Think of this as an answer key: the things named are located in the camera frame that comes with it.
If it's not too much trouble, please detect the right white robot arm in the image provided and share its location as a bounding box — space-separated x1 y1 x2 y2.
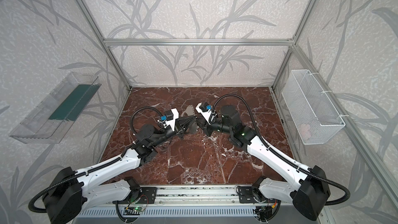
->
196 103 331 221

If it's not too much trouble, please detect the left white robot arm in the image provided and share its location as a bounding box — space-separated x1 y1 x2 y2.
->
38 113 196 224

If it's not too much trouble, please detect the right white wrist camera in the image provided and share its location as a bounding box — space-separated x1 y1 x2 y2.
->
196 102 217 124

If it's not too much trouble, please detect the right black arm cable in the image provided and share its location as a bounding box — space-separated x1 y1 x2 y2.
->
211 93 351 206

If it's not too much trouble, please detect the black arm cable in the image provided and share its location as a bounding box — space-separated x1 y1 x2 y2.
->
211 93 351 206
27 106 165 214

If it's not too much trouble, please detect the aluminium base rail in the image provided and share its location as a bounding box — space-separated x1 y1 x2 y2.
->
65 184 327 218

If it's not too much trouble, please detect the white wire mesh basket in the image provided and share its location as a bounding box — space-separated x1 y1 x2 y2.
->
282 69 346 145

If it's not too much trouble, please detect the clear plastic wall bin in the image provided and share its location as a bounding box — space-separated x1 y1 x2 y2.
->
9 72 101 144

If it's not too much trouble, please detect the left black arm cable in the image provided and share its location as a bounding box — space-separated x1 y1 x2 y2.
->
27 106 165 214

